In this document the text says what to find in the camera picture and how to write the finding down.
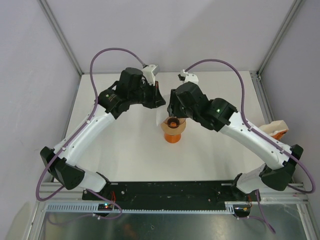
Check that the white paper coffee filter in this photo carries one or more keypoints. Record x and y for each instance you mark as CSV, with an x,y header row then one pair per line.
x,y
161,115

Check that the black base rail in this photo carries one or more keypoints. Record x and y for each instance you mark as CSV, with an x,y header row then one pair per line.
x,y
176,195

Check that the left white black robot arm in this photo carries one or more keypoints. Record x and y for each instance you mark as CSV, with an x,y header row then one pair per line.
x,y
135,86

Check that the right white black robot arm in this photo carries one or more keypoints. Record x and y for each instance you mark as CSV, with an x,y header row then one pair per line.
x,y
279,158

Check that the grey slotted cable duct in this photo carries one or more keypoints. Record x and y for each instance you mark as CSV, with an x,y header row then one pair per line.
x,y
101,207

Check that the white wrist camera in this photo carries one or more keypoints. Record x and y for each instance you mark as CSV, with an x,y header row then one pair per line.
x,y
150,72
188,77

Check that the right aluminium frame post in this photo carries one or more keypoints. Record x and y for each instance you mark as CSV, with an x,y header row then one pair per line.
x,y
280,34

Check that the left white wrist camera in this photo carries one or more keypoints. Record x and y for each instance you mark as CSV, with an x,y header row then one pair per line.
x,y
150,72

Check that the aluminium frame post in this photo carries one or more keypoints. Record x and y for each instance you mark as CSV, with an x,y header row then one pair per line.
x,y
280,34
52,20

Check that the left aluminium frame post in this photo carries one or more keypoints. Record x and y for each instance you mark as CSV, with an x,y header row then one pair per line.
x,y
52,20

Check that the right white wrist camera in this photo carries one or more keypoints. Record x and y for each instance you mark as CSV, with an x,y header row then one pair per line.
x,y
188,77

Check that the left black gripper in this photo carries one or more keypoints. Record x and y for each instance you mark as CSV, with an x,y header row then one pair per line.
x,y
156,100

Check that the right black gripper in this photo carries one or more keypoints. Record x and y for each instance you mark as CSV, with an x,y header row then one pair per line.
x,y
173,108

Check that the orange glass flask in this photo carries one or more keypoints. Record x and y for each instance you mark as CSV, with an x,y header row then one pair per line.
x,y
172,137

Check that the white orange box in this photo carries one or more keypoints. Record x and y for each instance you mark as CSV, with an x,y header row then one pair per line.
x,y
276,129

